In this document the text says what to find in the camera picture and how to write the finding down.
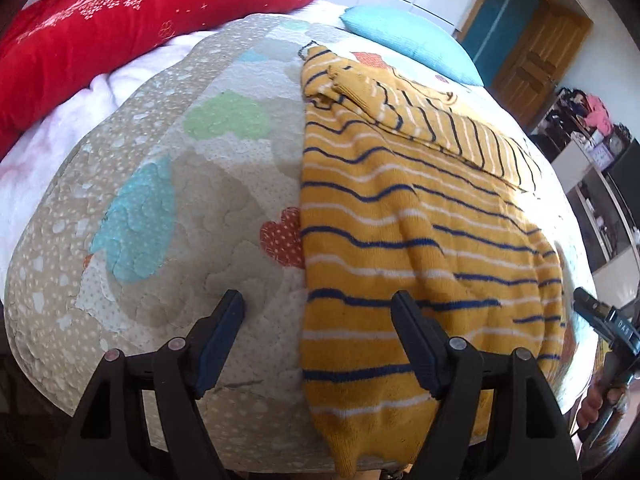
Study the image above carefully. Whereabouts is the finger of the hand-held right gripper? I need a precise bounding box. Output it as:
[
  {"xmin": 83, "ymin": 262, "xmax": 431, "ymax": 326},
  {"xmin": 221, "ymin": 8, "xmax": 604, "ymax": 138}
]
[{"xmin": 572, "ymin": 287, "xmax": 612, "ymax": 333}]

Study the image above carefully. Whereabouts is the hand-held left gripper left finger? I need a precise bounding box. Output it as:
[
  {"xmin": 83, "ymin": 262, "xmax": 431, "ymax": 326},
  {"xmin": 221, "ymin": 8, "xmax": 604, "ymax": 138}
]
[{"xmin": 56, "ymin": 289, "xmax": 246, "ymax": 480}]

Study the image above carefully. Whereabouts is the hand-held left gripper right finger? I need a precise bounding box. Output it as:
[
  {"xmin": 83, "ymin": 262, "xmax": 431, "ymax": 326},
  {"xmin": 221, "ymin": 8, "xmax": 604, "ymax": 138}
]
[{"xmin": 390, "ymin": 290, "xmax": 584, "ymax": 480}]

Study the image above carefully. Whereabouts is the yellow striped sweater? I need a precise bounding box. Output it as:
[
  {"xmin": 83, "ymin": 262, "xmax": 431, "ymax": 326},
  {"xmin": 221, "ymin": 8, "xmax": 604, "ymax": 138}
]
[{"xmin": 298, "ymin": 45, "xmax": 569, "ymax": 478}]

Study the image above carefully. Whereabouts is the person's right hand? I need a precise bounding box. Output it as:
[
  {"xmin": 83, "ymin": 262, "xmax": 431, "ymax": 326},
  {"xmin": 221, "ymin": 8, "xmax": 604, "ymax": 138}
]
[{"xmin": 577, "ymin": 382, "xmax": 608, "ymax": 433}]

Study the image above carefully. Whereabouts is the black screen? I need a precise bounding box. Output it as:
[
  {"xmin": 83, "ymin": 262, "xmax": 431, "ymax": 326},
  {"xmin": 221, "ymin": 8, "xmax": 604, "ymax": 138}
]
[{"xmin": 602, "ymin": 139, "xmax": 640, "ymax": 263}]

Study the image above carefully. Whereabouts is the white shelf unit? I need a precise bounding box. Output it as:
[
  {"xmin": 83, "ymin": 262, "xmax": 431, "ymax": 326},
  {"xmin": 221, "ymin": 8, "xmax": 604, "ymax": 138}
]
[{"xmin": 530, "ymin": 85, "xmax": 640, "ymax": 273}]

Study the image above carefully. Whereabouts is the quilted patterned blanket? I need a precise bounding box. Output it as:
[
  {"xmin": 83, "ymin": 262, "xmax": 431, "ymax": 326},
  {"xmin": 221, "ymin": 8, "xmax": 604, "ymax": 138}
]
[{"xmin": 2, "ymin": 12, "xmax": 598, "ymax": 476}]

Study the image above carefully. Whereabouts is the pink cloth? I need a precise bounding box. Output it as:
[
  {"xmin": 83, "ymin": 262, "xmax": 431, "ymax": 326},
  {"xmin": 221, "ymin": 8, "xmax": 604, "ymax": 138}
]
[{"xmin": 584, "ymin": 94, "xmax": 614, "ymax": 135}]

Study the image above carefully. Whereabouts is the wooden door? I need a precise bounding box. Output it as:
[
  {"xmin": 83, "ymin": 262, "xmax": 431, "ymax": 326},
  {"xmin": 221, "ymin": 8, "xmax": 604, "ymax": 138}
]
[{"xmin": 491, "ymin": 6, "xmax": 593, "ymax": 128}]

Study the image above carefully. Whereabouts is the white bed sheet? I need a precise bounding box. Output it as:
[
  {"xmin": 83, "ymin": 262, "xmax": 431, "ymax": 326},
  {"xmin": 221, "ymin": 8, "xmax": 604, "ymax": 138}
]
[{"xmin": 0, "ymin": 0, "xmax": 361, "ymax": 241}]

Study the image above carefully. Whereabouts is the light blue pillow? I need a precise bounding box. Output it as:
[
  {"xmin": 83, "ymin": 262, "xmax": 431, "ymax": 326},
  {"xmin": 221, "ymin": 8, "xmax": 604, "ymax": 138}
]
[{"xmin": 340, "ymin": 5, "xmax": 485, "ymax": 87}]

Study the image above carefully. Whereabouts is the teal glass door panel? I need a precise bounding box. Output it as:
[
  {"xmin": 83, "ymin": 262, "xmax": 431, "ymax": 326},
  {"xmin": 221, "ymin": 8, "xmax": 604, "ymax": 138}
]
[{"xmin": 459, "ymin": 0, "xmax": 542, "ymax": 68}]

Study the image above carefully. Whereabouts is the red snowflake pillow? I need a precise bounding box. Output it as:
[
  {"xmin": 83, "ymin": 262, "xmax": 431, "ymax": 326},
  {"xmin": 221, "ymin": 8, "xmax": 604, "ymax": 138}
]
[{"xmin": 0, "ymin": 0, "xmax": 323, "ymax": 148}]

